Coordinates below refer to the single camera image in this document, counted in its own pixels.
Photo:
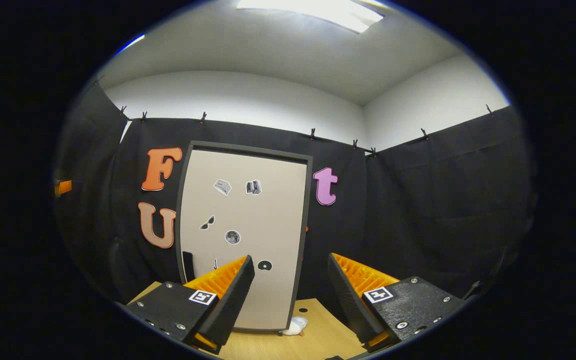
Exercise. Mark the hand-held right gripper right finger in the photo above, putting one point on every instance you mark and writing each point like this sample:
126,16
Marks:
355,310

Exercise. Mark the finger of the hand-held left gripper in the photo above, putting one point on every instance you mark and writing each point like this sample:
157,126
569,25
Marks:
63,187

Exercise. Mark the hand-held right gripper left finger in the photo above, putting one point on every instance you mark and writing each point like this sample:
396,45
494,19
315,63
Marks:
230,305

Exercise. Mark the beige cabinet door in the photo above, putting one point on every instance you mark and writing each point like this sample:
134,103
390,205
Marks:
268,225

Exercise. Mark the dark grey cabinet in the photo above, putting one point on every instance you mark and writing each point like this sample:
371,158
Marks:
248,152

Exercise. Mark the white plush toy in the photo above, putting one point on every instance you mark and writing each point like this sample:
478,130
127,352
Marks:
294,327

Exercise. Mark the black backdrop cloth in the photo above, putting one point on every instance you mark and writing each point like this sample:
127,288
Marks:
443,210

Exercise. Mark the row of cloth clamps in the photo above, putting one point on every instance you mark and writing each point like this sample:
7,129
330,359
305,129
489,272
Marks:
203,117

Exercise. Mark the large ceiling light panel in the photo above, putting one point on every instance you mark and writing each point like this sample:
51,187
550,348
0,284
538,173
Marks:
313,12

